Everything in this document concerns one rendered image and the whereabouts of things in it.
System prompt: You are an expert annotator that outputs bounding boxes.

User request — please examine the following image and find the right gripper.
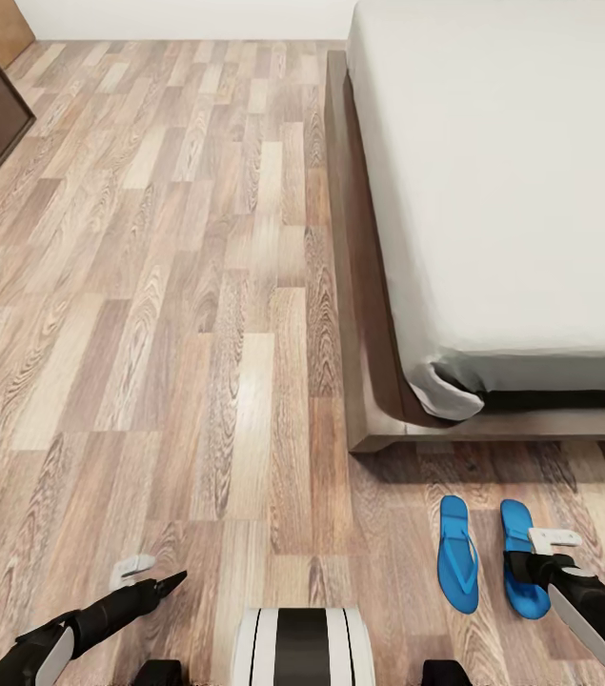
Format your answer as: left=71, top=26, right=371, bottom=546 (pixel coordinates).
left=503, top=550, right=575, bottom=593

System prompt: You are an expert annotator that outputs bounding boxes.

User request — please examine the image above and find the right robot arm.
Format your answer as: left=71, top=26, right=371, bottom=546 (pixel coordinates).
left=503, top=527, right=605, bottom=666

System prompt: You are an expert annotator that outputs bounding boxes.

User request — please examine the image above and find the sandal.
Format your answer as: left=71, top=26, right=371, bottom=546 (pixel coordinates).
left=500, top=499, right=553, bottom=620
left=437, top=495, right=478, bottom=615

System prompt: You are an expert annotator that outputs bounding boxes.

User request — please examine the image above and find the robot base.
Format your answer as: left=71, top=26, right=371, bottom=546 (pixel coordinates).
left=133, top=658, right=471, bottom=686

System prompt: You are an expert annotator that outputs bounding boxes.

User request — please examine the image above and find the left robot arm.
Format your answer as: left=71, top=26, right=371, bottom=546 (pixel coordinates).
left=0, top=555, right=188, bottom=686

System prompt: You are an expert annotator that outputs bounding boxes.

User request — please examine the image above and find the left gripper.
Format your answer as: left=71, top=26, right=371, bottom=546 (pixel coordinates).
left=96, top=571, right=188, bottom=641

